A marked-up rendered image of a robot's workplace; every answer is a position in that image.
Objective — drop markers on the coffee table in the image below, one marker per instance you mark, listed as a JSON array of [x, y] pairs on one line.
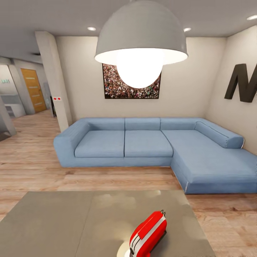
[[99, 224]]

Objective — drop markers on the picture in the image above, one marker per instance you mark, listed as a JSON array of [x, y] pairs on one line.
[[116, 88]]

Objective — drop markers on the door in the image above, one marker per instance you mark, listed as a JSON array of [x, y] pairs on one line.
[[34, 89]]

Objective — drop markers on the room light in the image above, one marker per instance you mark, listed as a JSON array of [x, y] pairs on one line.
[[142, 24]]

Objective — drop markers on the sofa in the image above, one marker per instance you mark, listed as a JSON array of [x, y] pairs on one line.
[[205, 157]]

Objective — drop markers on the standing mirror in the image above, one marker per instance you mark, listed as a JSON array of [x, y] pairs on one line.
[[49, 99]]

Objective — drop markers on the radio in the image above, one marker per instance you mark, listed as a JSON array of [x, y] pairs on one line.
[[148, 234]]

